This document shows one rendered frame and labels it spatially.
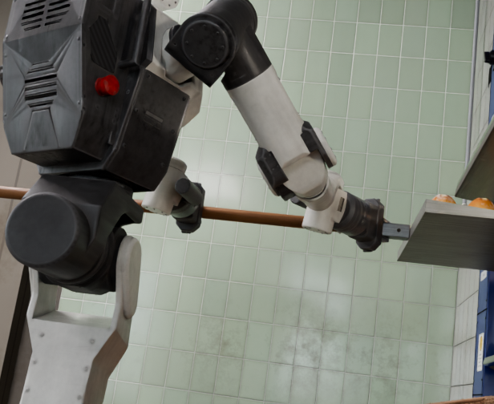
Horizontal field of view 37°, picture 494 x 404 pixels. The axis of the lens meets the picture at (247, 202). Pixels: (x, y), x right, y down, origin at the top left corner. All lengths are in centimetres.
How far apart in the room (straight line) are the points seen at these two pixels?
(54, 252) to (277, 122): 43
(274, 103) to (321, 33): 212
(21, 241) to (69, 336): 22
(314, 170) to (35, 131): 48
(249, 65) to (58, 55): 31
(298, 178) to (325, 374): 172
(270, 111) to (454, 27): 221
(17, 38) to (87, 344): 52
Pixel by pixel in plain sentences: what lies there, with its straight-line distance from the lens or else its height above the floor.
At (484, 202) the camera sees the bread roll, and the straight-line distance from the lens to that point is 156.
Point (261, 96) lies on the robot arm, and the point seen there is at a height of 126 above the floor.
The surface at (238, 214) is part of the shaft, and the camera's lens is 178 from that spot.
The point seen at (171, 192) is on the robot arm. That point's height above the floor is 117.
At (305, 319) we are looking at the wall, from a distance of 298.
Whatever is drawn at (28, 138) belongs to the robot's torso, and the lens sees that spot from 126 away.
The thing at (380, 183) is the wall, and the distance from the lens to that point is 309.
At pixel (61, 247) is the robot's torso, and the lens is 109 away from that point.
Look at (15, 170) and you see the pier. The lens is 447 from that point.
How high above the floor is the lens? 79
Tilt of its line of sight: 14 degrees up
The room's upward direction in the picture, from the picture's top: 8 degrees clockwise
